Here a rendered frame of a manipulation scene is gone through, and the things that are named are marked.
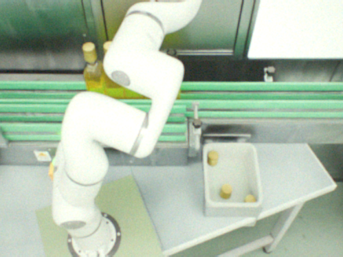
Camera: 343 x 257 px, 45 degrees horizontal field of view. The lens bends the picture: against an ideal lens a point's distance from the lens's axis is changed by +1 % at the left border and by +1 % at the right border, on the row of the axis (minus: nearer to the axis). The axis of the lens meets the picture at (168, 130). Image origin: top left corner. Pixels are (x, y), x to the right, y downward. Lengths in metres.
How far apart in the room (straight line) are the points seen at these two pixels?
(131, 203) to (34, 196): 0.34
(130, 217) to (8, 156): 0.47
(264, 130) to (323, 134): 0.20
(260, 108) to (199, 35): 0.31
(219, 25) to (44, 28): 0.55
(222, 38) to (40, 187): 0.76
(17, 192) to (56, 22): 0.56
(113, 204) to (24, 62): 0.60
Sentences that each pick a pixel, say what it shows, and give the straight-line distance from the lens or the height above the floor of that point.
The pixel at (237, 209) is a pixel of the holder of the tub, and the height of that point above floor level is 0.81.
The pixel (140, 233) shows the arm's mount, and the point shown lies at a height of 0.82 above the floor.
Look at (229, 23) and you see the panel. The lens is 1.31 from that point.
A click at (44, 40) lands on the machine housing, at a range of 1.45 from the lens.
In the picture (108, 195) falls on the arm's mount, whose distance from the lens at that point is 1.30.
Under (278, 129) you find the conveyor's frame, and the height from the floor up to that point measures 0.84.
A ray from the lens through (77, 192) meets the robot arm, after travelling 0.85.
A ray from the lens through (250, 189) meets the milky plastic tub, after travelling 1.38.
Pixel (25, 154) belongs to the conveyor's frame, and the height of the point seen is 0.82.
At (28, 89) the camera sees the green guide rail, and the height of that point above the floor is 0.93.
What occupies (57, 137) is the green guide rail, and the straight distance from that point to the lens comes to 1.34.
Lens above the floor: 1.98
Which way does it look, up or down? 56 degrees down
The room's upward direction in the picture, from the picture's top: straight up
